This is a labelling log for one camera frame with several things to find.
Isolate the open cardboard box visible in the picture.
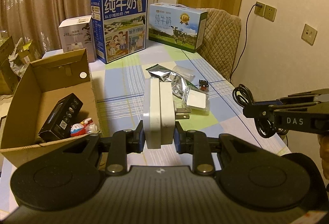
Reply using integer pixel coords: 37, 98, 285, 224
1, 49, 99, 167

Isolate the silver foil pouch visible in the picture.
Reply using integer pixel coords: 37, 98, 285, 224
146, 64, 195, 99

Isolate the white humidifier box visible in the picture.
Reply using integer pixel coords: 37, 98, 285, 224
58, 15, 96, 63

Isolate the blue tall milk carton box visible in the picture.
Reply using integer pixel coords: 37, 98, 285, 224
90, 0, 148, 64

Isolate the cardboard box with tissues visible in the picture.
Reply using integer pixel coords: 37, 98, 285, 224
0, 37, 19, 95

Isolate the wall switch plate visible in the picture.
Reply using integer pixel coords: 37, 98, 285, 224
301, 24, 317, 46

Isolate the white power adapter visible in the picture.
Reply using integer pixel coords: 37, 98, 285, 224
143, 78, 191, 149

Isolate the clear plastic cup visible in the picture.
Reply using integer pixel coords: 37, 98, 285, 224
172, 65, 195, 82

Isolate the small black red part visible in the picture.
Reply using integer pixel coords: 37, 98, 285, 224
198, 79, 209, 92

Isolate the wall socket plate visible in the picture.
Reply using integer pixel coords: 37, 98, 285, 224
264, 5, 277, 22

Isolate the white pad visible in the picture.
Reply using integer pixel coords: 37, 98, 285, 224
182, 86, 210, 113

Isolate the person's right hand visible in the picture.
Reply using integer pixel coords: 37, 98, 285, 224
318, 134, 329, 179

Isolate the light blue cow milk box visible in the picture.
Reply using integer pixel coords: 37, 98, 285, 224
148, 3, 208, 53

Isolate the quilted beige chair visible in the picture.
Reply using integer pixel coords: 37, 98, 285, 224
197, 8, 241, 80

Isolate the black product box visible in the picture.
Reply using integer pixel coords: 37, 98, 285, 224
38, 93, 83, 142

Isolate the black power cable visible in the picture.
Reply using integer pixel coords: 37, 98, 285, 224
228, 3, 258, 83

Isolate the red Doraemon figurine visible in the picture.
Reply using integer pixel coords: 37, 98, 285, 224
70, 118, 99, 137

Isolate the wall socket with plug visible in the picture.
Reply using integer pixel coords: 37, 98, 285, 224
254, 2, 265, 17

